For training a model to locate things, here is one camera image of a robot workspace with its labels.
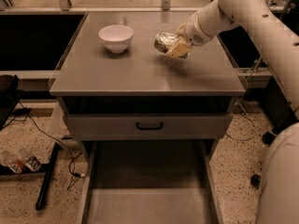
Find grey drawer cabinet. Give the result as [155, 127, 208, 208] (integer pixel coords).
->
[50, 11, 244, 154]

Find black floor cable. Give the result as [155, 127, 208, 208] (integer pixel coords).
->
[3, 101, 87, 191]

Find white ceramic bowl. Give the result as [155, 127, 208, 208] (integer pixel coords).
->
[98, 24, 134, 53]

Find black drawer handle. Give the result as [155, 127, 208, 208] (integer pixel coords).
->
[135, 122, 164, 131]

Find plastic bottle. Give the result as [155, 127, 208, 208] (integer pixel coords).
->
[19, 148, 41, 172]
[1, 150, 24, 174]

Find grey top drawer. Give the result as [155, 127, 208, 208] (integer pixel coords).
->
[64, 114, 233, 141]

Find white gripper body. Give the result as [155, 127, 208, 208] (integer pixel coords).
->
[182, 12, 214, 47]

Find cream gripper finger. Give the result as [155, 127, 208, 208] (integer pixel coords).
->
[175, 23, 186, 36]
[166, 40, 192, 58]

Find left plastic bottle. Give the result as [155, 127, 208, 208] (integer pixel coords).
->
[1, 150, 24, 174]

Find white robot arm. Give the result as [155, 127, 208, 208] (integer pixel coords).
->
[166, 0, 299, 224]

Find right plastic bottle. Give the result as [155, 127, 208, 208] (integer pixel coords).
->
[19, 148, 41, 172]

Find black stand base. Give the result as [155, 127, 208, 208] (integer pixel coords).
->
[0, 143, 62, 211]

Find open grey middle drawer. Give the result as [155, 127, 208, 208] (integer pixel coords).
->
[76, 140, 224, 224]

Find white power cable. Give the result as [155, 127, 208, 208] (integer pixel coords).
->
[225, 56, 265, 142]

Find black office chair base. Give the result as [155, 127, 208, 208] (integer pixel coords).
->
[250, 130, 278, 188]

